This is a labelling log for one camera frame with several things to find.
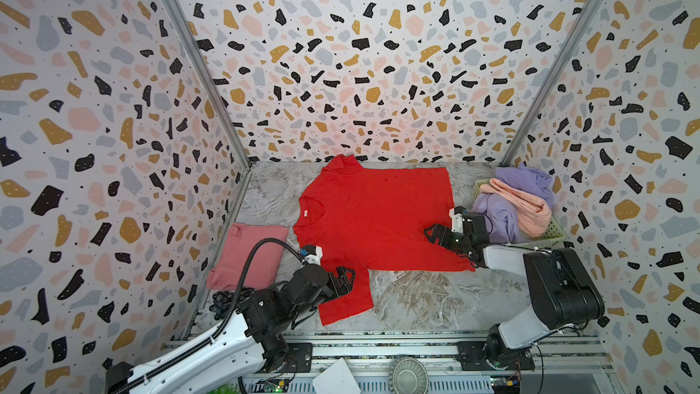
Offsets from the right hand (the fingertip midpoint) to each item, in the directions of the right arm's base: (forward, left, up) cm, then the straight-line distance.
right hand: (431, 228), depth 95 cm
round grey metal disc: (-42, +11, -4) cm, 44 cm away
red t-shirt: (+8, +20, -5) cm, 22 cm away
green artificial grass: (-46, +56, 0) cm, 73 cm away
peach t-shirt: (+2, -34, +7) cm, 34 cm away
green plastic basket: (-1, -43, -4) cm, 43 cm away
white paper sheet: (-43, +29, 0) cm, 52 cm away
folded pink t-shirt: (-14, +55, -2) cm, 57 cm away
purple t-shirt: (+2, -23, +7) cm, 24 cm away
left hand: (-22, +27, +11) cm, 36 cm away
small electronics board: (-45, +45, -5) cm, 64 cm away
